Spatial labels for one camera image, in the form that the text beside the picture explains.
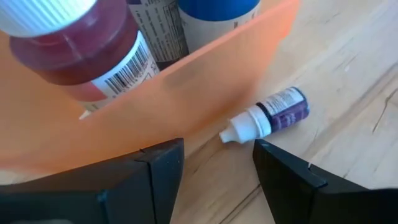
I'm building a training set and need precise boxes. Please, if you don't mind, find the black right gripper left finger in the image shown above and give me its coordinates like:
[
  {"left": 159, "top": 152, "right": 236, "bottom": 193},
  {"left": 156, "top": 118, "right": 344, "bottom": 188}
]
[{"left": 0, "top": 138, "right": 185, "bottom": 224}]

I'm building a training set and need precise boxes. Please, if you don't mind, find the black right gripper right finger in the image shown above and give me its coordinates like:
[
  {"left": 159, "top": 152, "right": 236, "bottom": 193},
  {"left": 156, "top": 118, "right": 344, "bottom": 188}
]
[{"left": 252, "top": 139, "right": 374, "bottom": 224}]

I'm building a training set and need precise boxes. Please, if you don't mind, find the small purple food coloring bottle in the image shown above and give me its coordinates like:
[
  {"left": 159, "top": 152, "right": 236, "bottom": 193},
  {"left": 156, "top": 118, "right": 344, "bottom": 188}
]
[{"left": 218, "top": 86, "right": 310, "bottom": 145}]

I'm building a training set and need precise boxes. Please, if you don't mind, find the orange translucent plastic bin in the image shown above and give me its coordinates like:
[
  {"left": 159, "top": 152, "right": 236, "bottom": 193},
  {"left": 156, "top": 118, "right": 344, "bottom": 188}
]
[{"left": 0, "top": 0, "right": 301, "bottom": 187}]

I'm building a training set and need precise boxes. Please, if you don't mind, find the large red food coloring bottle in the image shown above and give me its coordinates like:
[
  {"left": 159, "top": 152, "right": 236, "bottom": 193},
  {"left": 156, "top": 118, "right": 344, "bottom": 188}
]
[{"left": 0, "top": 0, "right": 161, "bottom": 113}]

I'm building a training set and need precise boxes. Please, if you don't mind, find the large black food coloring bottle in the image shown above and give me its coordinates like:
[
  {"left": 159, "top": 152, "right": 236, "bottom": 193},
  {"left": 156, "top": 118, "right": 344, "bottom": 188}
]
[{"left": 126, "top": 0, "right": 190, "bottom": 71}]

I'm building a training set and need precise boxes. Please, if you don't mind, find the large blue food coloring bottle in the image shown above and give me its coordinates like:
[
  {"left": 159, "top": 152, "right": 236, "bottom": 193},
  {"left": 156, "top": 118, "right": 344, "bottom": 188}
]
[{"left": 176, "top": 0, "right": 262, "bottom": 54}]

